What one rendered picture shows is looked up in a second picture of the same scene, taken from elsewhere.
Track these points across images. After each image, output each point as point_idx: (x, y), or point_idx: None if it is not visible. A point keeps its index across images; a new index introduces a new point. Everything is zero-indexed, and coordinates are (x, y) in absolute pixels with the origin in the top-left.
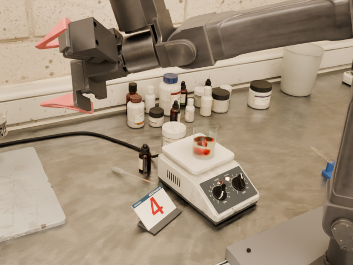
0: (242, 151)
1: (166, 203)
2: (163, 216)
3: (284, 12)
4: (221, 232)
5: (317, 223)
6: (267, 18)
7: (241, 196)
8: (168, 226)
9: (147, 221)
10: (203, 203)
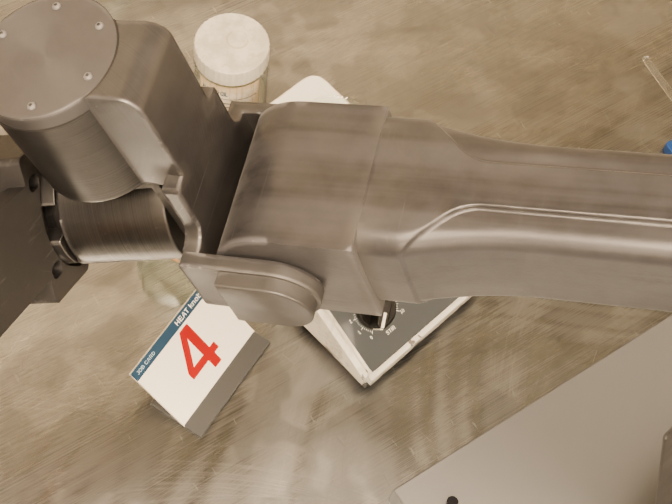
0: (439, 67)
1: (225, 330)
2: (219, 371)
3: (635, 259)
4: (381, 409)
5: (635, 394)
6: (571, 257)
7: (436, 301)
8: (236, 404)
9: (179, 402)
10: (329, 338)
